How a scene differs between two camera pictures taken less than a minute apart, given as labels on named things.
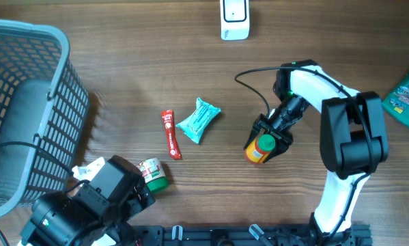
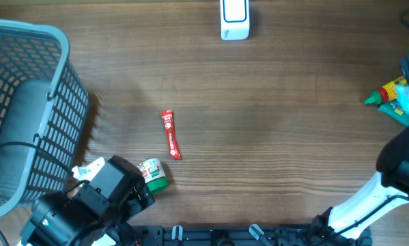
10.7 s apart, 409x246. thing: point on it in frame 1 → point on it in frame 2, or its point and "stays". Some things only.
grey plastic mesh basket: x=37 y=106 stays
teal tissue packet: x=194 y=126 → x=406 y=100
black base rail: x=246 y=235 stays
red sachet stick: x=173 y=148 stays
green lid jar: x=153 y=174 stays
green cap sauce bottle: x=258 y=150 → x=386 y=93
